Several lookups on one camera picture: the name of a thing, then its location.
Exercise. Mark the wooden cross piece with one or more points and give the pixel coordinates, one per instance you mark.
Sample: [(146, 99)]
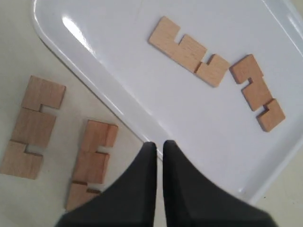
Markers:
[(91, 165), (33, 127)]

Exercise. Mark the notched wooden puzzle bar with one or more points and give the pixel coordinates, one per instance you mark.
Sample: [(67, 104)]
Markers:
[(257, 93), (188, 52)]

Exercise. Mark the white plastic tray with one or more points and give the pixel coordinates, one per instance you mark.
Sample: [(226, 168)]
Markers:
[(105, 43)]

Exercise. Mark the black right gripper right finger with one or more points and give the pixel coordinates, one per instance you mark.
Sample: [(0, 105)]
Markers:
[(192, 200)]

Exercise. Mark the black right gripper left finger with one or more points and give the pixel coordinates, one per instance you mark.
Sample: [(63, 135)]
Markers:
[(129, 202)]

